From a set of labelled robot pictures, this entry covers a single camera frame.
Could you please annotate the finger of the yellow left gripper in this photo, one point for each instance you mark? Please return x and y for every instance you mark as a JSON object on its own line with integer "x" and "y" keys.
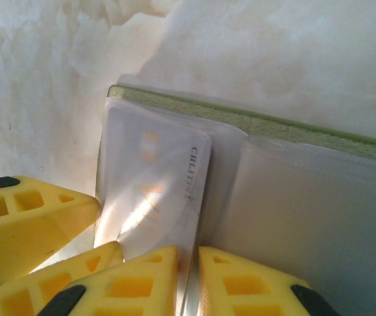
{"x": 26, "y": 230}
{"x": 26, "y": 296}

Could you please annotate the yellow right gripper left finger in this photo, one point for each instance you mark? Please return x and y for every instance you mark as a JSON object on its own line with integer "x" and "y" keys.
{"x": 125, "y": 289}

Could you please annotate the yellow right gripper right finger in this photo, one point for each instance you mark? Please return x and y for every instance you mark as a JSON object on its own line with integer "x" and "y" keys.
{"x": 240, "y": 293}

